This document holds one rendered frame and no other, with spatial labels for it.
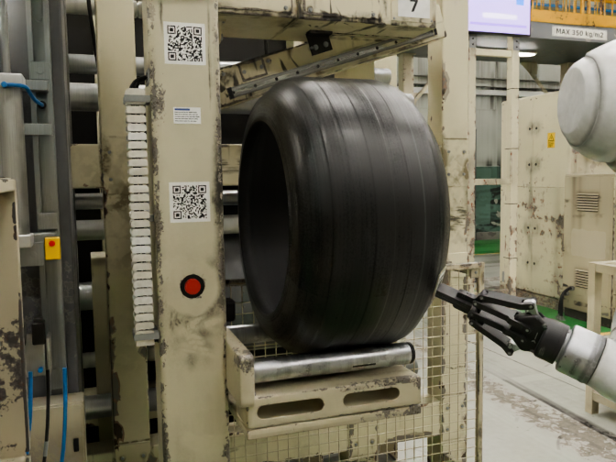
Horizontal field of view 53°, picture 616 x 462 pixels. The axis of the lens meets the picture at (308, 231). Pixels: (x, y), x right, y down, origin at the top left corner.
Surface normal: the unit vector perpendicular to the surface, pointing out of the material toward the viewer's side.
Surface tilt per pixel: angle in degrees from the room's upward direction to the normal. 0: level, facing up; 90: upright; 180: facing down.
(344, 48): 90
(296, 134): 63
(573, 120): 84
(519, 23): 90
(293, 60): 90
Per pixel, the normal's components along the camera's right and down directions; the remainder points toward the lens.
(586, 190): -0.94, 0.04
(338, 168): 0.04, -0.26
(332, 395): 0.32, 0.07
